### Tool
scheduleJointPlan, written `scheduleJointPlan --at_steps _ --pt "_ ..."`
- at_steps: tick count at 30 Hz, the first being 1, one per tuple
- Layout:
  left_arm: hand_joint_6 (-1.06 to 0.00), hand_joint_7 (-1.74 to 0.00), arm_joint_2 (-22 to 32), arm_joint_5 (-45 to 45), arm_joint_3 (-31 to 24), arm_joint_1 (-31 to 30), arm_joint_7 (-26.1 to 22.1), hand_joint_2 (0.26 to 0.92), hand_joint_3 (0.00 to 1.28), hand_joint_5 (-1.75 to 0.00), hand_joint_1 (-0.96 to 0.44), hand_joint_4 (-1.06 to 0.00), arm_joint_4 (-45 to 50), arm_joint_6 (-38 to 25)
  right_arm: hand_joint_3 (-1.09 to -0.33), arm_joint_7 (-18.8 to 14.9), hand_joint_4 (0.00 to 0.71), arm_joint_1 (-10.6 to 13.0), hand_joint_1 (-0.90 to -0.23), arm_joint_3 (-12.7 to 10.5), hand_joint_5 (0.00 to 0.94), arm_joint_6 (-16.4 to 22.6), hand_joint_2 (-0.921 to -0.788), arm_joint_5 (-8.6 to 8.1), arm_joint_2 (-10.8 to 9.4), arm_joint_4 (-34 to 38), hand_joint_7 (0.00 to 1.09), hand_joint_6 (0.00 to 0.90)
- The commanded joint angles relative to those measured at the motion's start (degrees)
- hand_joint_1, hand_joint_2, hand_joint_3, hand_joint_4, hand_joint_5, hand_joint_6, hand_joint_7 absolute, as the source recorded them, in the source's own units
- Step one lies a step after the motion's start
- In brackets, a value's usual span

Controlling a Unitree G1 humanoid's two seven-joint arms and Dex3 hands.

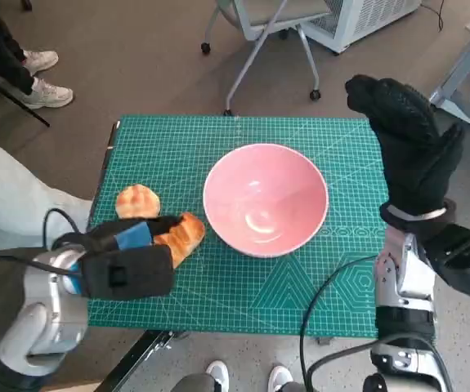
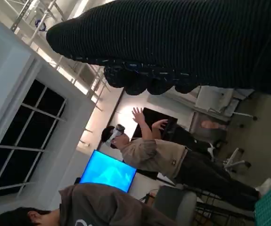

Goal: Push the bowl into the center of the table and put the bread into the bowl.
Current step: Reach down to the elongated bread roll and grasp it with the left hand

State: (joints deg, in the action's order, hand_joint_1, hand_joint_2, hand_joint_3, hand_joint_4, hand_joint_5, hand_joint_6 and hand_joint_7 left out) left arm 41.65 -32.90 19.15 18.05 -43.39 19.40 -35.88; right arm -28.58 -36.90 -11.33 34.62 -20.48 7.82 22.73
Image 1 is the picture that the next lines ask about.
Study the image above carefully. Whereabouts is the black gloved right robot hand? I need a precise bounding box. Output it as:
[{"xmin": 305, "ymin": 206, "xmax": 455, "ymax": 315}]
[{"xmin": 344, "ymin": 74, "xmax": 466, "ymax": 218}]

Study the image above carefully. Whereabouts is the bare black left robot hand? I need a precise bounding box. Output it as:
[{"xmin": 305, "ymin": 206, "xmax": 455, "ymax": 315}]
[{"xmin": 86, "ymin": 215, "xmax": 187, "ymax": 255}]

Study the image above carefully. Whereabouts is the orange toy bread loaf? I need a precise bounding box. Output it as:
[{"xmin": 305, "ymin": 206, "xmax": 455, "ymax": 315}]
[{"xmin": 152, "ymin": 211, "xmax": 207, "ymax": 270}]

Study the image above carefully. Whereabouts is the pink bowl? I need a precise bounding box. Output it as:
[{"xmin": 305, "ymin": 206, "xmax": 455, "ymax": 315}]
[{"xmin": 202, "ymin": 142, "xmax": 329, "ymax": 259}]

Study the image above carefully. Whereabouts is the round toy bread bun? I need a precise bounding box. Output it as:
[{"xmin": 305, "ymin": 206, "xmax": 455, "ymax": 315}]
[{"xmin": 114, "ymin": 184, "xmax": 162, "ymax": 221}]

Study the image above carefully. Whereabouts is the green cutting mat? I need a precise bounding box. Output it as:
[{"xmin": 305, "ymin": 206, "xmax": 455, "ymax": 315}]
[{"xmin": 85, "ymin": 114, "xmax": 387, "ymax": 338}]

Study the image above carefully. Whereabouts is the white perforated appliance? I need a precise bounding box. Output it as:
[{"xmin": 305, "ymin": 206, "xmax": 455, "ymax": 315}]
[{"xmin": 302, "ymin": 0, "xmax": 422, "ymax": 54}]

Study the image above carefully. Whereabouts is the black stand leg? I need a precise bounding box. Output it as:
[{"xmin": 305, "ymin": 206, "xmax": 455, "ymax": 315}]
[{"xmin": 0, "ymin": 56, "xmax": 51, "ymax": 127}]

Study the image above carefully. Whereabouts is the grey chair on casters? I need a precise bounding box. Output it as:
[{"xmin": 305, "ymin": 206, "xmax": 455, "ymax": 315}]
[{"xmin": 199, "ymin": 0, "xmax": 342, "ymax": 116}]

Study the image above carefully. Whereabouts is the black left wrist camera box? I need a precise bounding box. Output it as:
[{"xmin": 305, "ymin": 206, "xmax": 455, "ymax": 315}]
[{"xmin": 79, "ymin": 246, "xmax": 177, "ymax": 302}]

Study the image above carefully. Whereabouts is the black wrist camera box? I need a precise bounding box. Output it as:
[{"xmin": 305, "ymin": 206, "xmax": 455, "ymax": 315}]
[
  {"xmin": 79, "ymin": 246, "xmax": 177, "ymax": 302},
  {"xmin": 416, "ymin": 222, "xmax": 470, "ymax": 303}
]

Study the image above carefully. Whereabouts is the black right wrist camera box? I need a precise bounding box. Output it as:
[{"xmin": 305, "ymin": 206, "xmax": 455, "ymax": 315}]
[{"xmin": 416, "ymin": 222, "xmax": 470, "ymax": 303}]

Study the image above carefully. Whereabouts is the black metal table rail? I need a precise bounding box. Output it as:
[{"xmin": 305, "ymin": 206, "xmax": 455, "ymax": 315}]
[{"xmin": 103, "ymin": 329, "xmax": 189, "ymax": 392}]

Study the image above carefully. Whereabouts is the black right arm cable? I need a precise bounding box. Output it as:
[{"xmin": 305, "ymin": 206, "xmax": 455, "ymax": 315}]
[{"xmin": 299, "ymin": 252, "xmax": 385, "ymax": 392}]

